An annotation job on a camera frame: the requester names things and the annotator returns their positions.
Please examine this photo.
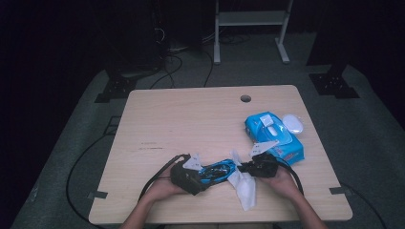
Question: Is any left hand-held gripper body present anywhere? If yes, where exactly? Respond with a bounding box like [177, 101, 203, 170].
[170, 153, 204, 196]

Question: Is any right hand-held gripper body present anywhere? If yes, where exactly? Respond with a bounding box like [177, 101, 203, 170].
[246, 140, 280, 178]

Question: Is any blue toy car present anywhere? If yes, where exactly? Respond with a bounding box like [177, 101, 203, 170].
[199, 158, 239, 186]

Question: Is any white wet wipe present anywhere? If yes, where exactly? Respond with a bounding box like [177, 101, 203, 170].
[227, 149, 258, 212]

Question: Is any blue wet wipes pack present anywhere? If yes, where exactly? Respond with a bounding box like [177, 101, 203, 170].
[244, 111, 306, 166]

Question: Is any person's left hand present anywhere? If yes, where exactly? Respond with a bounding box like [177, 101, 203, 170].
[144, 176, 189, 205]

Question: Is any person's right hand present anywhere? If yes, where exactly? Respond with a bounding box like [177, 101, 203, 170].
[258, 165, 300, 200]

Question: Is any black tape strip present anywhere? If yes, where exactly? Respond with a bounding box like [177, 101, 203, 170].
[87, 190, 109, 200]
[329, 186, 352, 196]

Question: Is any white metal stand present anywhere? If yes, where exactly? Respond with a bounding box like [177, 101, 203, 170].
[213, 0, 294, 66]

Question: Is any dark cabinet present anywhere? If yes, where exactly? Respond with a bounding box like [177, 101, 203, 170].
[103, 0, 168, 75]

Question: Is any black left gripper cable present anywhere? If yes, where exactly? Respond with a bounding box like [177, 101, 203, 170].
[138, 154, 191, 201]

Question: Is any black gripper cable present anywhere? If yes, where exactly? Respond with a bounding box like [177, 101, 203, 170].
[274, 156, 305, 196]
[138, 154, 191, 201]

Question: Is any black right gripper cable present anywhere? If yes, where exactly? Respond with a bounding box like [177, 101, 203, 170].
[274, 156, 305, 196]

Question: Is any thin black floor cable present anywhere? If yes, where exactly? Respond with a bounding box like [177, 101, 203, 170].
[202, 50, 215, 89]

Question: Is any black stand base plate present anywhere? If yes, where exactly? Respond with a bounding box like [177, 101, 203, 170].
[309, 72, 361, 99]
[94, 75, 139, 104]

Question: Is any black floor cable loop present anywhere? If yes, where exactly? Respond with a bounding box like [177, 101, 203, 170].
[149, 52, 184, 90]

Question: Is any long black floor cable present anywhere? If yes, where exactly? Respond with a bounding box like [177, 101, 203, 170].
[65, 133, 113, 228]

